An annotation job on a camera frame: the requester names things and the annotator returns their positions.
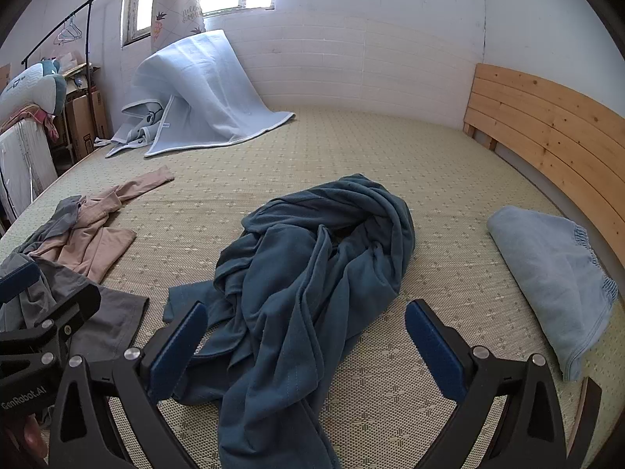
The printed curtain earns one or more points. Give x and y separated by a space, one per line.
176 5

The wooden bed frame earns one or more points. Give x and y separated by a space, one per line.
583 400

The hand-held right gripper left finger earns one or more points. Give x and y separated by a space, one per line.
176 351

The teal long-sleeve shirt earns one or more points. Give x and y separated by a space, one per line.
293 303

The beige shirt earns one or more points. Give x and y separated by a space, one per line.
93 244

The bunch of clothes hangers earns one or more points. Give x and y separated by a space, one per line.
68 32

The light blue blanket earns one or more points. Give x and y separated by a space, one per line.
210 88

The wooden headboard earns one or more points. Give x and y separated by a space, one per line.
547 122

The white and teal plush toy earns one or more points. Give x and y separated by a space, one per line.
29 90

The person's left hand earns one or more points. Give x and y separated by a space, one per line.
29 437

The brown cardboard box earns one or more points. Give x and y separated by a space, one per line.
83 117

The wooden shelf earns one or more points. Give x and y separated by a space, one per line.
78 71

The white zip storage case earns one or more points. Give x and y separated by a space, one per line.
24 166

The grey shirt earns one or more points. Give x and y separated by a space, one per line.
117 312

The light blue pillow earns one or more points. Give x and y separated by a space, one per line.
547 273

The flat cardboard box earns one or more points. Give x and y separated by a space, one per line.
5 78

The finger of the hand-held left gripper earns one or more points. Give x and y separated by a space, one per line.
73 305
19 278

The pink cloth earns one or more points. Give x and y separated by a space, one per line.
41 119

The black clothes rack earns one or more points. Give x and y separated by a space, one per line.
89 34

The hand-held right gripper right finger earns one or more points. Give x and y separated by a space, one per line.
434 351

